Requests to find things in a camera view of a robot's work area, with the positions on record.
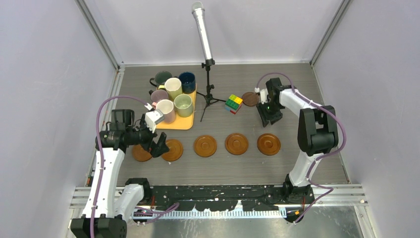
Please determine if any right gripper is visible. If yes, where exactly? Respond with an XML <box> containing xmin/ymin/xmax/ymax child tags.
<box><xmin>256</xmin><ymin>99</ymin><xmax>283</xmax><ymax>127</ymax></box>

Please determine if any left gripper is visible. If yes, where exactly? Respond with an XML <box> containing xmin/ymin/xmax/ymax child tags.
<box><xmin>126</xmin><ymin>115</ymin><xmax>169</xmax><ymax>157</ymax></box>

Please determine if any dark brown coaster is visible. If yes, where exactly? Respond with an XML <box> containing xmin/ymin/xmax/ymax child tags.
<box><xmin>242</xmin><ymin>92</ymin><xmax>260</xmax><ymax>107</ymax></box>

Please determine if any pink white cup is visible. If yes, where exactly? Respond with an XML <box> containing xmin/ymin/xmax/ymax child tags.
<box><xmin>156</xmin><ymin>99</ymin><xmax>176</xmax><ymax>124</ymax></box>

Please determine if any light green mug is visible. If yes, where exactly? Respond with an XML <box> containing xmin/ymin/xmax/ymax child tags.
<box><xmin>173</xmin><ymin>94</ymin><xmax>194</xmax><ymax>118</ymax></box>

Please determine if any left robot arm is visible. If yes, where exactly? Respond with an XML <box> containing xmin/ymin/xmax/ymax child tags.
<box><xmin>70</xmin><ymin>109</ymin><xmax>169</xmax><ymax>238</ymax></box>

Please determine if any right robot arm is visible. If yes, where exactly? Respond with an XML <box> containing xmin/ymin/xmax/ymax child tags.
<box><xmin>254</xmin><ymin>78</ymin><xmax>339</xmax><ymax>204</ymax></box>

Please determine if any mauve purple cup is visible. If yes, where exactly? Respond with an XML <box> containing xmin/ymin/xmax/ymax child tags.
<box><xmin>149</xmin><ymin>89</ymin><xmax>169</xmax><ymax>103</ymax></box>

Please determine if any cream yellow cup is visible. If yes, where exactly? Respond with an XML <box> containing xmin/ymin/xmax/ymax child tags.
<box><xmin>164</xmin><ymin>77</ymin><xmax>183</xmax><ymax>101</ymax></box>

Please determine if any navy blue cup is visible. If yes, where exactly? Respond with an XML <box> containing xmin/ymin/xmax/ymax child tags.
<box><xmin>178</xmin><ymin>71</ymin><xmax>196</xmax><ymax>94</ymax></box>

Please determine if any yellow tray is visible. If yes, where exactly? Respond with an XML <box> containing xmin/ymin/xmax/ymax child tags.
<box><xmin>157</xmin><ymin>90</ymin><xmax>197</xmax><ymax>130</ymax></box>

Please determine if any colourful block cube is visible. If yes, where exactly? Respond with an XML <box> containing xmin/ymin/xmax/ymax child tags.
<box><xmin>225</xmin><ymin>94</ymin><xmax>243</xmax><ymax>115</ymax></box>

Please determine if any black microphone tripod stand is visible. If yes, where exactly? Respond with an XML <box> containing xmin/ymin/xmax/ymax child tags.
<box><xmin>197</xmin><ymin>59</ymin><xmax>226</xmax><ymax>122</ymax></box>

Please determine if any dark green mug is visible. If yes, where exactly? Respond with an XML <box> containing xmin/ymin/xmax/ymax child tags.
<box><xmin>149</xmin><ymin>71</ymin><xmax>172</xmax><ymax>87</ymax></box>

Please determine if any silver microphone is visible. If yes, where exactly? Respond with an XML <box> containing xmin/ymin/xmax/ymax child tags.
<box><xmin>192</xmin><ymin>1</ymin><xmax>213</xmax><ymax>61</ymax></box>

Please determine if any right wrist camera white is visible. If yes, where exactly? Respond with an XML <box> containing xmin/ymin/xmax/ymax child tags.
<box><xmin>254</xmin><ymin>87</ymin><xmax>269</xmax><ymax>105</ymax></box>

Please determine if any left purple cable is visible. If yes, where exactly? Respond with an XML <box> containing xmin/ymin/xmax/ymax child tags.
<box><xmin>90</xmin><ymin>95</ymin><xmax>180</xmax><ymax>238</ymax></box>

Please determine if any purple cable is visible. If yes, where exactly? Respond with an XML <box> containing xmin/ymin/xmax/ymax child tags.
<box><xmin>255</xmin><ymin>72</ymin><xmax>348</xmax><ymax>225</ymax></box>
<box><xmin>90</xmin><ymin>95</ymin><xmax>180</xmax><ymax>238</ymax></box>

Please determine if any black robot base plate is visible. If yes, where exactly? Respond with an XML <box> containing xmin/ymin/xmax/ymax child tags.
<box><xmin>137</xmin><ymin>185</ymin><xmax>315</xmax><ymax>212</ymax></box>

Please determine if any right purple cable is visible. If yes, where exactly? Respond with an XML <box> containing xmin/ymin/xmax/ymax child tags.
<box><xmin>255</xmin><ymin>72</ymin><xmax>348</xmax><ymax>225</ymax></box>

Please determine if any aluminium frame rail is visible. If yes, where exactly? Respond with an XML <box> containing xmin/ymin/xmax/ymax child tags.
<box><xmin>69</xmin><ymin>183</ymin><xmax>369</xmax><ymax>220</ymax></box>

